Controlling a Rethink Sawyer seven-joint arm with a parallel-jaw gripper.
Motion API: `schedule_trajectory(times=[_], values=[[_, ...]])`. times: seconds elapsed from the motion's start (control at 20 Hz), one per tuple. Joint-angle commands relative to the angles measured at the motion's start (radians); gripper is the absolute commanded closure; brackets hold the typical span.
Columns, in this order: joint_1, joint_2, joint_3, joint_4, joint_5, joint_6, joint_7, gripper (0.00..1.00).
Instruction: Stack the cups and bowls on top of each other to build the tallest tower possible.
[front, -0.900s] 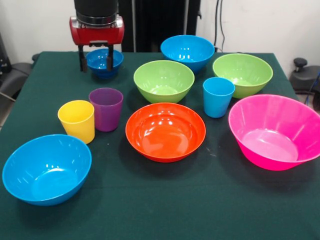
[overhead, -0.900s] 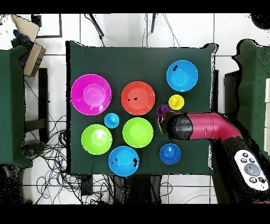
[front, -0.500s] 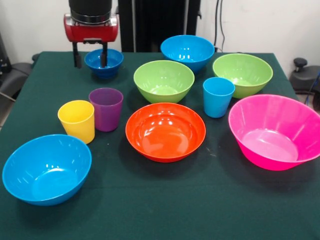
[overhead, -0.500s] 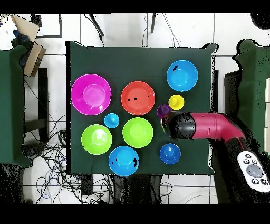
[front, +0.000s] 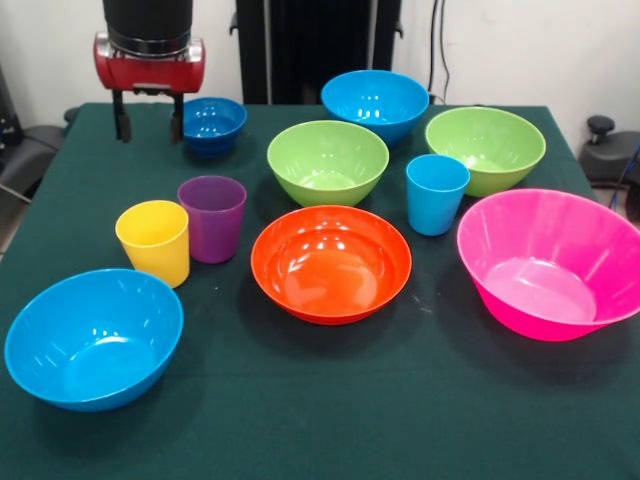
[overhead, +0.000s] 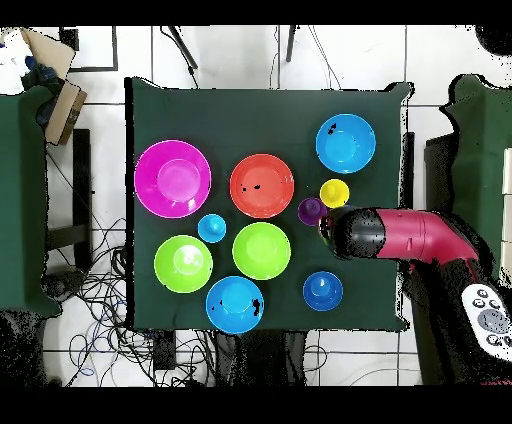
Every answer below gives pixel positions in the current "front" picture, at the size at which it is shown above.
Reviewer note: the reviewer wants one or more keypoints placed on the purple cup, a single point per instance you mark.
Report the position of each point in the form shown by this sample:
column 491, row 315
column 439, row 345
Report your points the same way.
column 215, row 225

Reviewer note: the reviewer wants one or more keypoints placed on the black pedestal leg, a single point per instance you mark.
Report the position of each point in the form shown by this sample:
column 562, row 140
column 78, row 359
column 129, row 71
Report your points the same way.
column 30, row 150
column 610, row 160

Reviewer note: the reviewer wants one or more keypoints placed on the pink bowl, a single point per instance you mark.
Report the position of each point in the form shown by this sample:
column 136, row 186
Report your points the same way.
column 545, row 280

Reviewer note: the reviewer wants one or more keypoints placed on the dark green table cloth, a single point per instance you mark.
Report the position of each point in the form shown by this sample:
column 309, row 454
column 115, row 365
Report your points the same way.
column 320, row 400

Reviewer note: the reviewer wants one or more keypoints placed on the light blue cup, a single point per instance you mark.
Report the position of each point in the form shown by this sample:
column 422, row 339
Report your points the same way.
column 435, row 200

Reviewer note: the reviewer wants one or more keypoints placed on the orange bowl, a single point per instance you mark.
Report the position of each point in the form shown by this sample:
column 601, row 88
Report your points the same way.
column 330, row 275

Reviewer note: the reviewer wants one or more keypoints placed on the green bowl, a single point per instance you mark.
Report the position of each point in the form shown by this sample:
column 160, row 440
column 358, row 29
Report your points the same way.
column 485, row 145
column 327, row 165

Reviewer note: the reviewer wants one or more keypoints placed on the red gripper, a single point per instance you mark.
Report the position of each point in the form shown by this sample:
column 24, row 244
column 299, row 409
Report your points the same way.
column 150, row 72

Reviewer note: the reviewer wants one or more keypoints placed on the light blue bowl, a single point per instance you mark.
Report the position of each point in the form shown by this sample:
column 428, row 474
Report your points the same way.
column 375, row 100
column 95, row 345

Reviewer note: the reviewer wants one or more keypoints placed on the small dark blue bowl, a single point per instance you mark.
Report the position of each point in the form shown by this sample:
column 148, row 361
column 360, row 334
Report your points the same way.
column 215, row 127

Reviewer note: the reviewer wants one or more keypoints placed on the yellow cup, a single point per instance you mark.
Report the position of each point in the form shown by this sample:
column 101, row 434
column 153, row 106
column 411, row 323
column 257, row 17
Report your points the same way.
column 157, row 250

